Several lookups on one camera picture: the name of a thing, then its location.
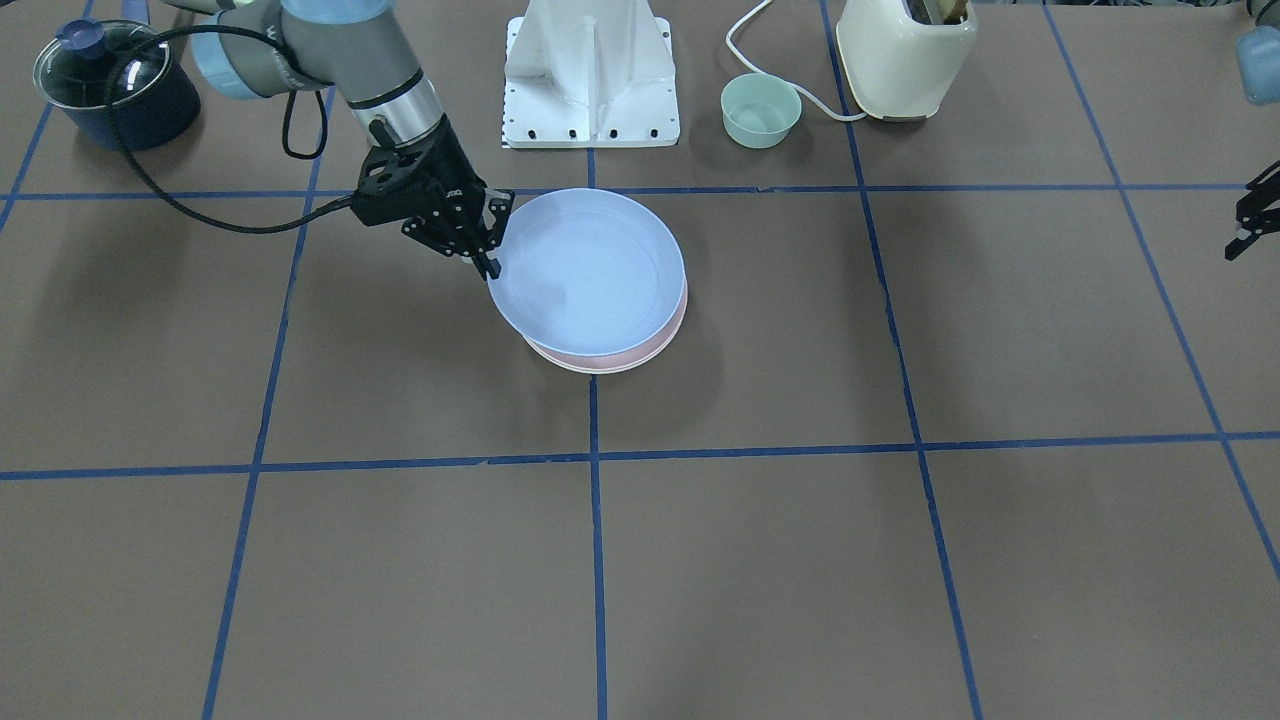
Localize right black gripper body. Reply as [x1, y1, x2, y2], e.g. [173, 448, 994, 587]
[351, 115, 488, 258]

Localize blue plate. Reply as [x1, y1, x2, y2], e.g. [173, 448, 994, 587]
[488, 188, 687, 356]

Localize pink plate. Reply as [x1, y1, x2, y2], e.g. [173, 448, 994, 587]
[524, 282, 690, 375]

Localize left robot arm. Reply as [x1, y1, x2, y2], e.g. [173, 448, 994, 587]
[1224, 1, 1279, 261]

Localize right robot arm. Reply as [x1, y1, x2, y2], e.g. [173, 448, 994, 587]
[191, 1, 515, 281]

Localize green bowl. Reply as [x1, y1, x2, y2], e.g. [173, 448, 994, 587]
[719, 72, 803, 150]

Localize dark blue pot with lid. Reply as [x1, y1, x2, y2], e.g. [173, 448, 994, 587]
[32, 17, 202, 151]

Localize cream toaster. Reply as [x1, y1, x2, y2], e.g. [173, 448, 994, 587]
[835, 1, 979, 123]

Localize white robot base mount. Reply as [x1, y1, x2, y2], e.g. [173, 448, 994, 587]
[502, 1, 682, 150]

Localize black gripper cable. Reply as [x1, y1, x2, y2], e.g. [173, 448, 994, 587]
[102, 22, 364, 236]

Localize white power cable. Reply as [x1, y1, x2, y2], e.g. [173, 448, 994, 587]
[724, 0, 867, 123]

